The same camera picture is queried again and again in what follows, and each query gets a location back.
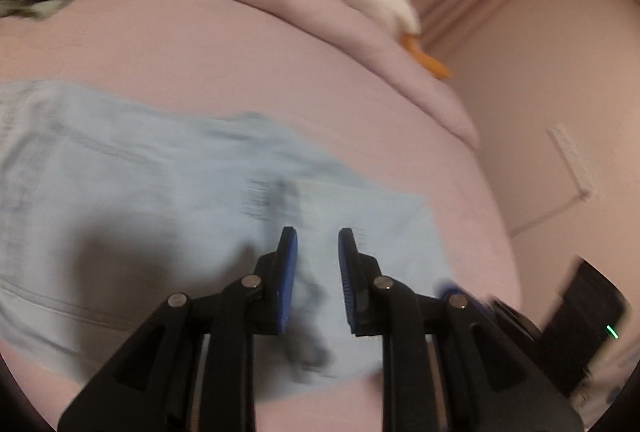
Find white wall socket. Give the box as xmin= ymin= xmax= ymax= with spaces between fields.
xmin=545 ymin=124 xmax=599 ymax=201

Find light blue strawberry print pants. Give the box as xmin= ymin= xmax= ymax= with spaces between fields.
xmin=0 ymin=80 xmax=447 ymax=399

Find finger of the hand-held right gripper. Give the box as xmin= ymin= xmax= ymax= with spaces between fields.
xmin=432 ymin=279 xmax=501 ymax=319

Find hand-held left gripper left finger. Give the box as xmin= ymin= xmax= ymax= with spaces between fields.
xmin=57 ymin=226 xmax=300 ymax=432

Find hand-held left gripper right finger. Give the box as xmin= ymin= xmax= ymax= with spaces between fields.
xmin=337 ymin=227 xmax=584 ymax=432

